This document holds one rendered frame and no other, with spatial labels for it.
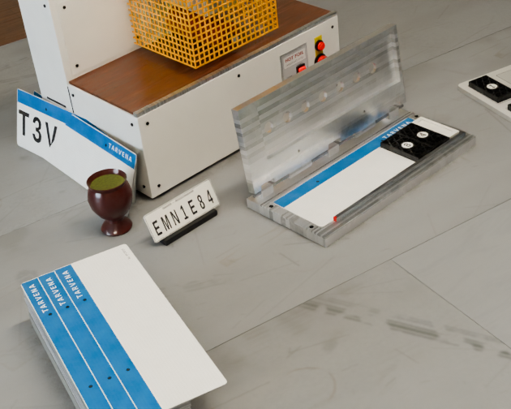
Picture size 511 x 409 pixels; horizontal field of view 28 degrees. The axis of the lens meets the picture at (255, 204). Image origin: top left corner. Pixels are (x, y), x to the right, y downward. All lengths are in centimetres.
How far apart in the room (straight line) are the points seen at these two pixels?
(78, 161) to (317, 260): 58
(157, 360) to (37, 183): 74
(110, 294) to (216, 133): 54
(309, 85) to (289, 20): 27
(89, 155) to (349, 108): 53
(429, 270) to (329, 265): 17
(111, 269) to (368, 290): 43
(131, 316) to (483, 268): 60
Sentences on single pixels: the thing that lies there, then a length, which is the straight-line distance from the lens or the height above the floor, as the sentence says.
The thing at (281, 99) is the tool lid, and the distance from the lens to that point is 192.
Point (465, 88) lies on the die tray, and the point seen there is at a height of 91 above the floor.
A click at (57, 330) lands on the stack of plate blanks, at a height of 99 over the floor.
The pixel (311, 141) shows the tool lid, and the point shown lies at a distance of 198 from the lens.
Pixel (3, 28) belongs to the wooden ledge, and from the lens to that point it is 292.
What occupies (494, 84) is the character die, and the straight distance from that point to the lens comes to 228.
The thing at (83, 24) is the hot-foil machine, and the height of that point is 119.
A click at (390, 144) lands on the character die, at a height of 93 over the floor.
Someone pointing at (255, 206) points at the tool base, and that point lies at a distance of 193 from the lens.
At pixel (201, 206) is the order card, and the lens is 192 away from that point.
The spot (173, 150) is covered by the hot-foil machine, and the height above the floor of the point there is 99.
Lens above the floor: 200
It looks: 34 degrees down
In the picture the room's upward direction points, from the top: 7 degrees counter-clockwise
